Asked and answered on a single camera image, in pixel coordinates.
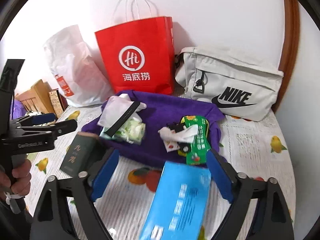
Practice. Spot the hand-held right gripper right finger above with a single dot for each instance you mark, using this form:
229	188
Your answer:
220	177

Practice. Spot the fruit print tablecloth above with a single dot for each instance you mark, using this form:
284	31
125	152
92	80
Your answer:
250	150

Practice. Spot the patterned brown box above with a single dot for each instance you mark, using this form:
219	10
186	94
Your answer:
56	102

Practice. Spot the brown wooden door frame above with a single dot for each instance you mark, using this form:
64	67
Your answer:
290	42

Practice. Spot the yellow mesh pouch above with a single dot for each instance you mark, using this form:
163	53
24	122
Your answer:
185	148

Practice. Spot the dark green tea box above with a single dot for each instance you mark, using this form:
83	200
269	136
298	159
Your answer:
75	155

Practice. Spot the white crumpled tissue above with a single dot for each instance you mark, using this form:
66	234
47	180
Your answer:
185	133

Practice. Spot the red paper bag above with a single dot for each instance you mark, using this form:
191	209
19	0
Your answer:
140	37

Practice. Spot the person's left hand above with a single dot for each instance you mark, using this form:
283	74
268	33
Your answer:
21	180

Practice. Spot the grey waist bag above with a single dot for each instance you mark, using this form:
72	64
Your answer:
225	72

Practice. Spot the green snack packet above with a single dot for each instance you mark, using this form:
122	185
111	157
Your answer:
197	145

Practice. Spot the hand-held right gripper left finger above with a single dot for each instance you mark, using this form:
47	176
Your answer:
105	177

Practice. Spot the purple plush cloth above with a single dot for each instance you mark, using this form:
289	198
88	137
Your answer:
17	108

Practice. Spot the wooden headboard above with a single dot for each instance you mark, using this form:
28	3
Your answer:
37	92

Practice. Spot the lettuce print plastic bag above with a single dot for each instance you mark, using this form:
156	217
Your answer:
130	130

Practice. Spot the white plastic shopping bag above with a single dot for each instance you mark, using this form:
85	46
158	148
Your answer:
75	80

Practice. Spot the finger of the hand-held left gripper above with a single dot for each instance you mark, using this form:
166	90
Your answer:
42	118
65	127

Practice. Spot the blue tissue pack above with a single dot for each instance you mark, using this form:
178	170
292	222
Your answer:
175	200

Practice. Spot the small white candy wrapper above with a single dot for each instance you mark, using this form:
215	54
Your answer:
170	146

